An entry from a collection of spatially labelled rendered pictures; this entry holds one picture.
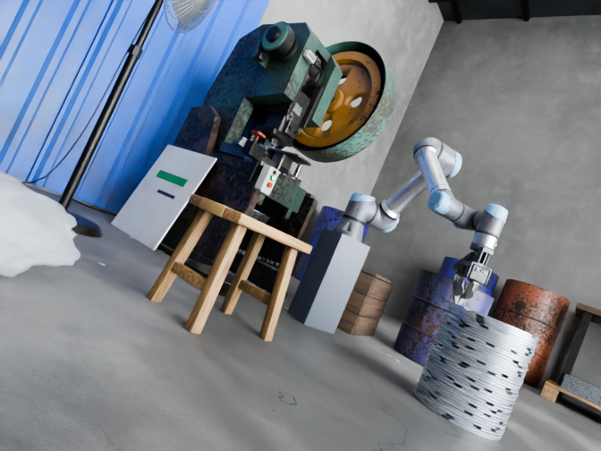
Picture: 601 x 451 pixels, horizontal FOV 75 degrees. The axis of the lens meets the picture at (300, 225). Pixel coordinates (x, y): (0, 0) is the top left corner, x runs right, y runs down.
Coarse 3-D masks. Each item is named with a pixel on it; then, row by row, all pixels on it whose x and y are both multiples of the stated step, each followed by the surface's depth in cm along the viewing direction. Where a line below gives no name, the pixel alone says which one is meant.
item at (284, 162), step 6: (270, 150) 231; (276, 150) 225; (282, 150) 223; (276, 156) 227; (282, 156) 224; (288, 156) 225; (294, 156) 218; (300, 156) 217; (276, 162) 225; (282, 162) 224; (288, 162) 228; (300, 162) 227; (306, 162) 222; (276, 168) 224; (282, 168) 226; (288, 168) 230; (282, 174) 227
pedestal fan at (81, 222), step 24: (168, 0) 176; (192, 0) 188; (216, 0) 200; (144, 24) 178; (192, 24) 194; (120, 72) 176; (120, 96) 178; (96, 144) 175; (72, 192) 174; (72, 216) 180
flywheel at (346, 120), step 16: (352, 64) 270; (368, 64) 258; (352, 80) 267; (368, 80) 259; (384, 80) 256; (336, 96) 266; (352, 96) 263; (368, 96) 255; (336, 112) 266; (352, 112) 259; (368, 112) 247; (320, 128) 272; (336, 128) 262; (352, 128) 250; (304, 144) 269; (320, 144) 261; (336, 144) 256
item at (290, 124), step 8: (304, 96) 236; (296, 104) 233; (304, 104) 238; (296, 112) 235; (304, 112) 240; (272, 120) 234; (280, 120) 230; (288, 120) 230; (296, 120) 237; (280, 128) 229; (288, 128) 229; (296, 128) 235; (288, 136) 235
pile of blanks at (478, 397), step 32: (448, 320) 135; (480, 320) 126; (448, 352) 129; (480, 352) 123; (512, 352) 132; (448, 384) 125; (480, 384) 121; (512, 384) 129; (448, 416) 123; (480, 416) 120
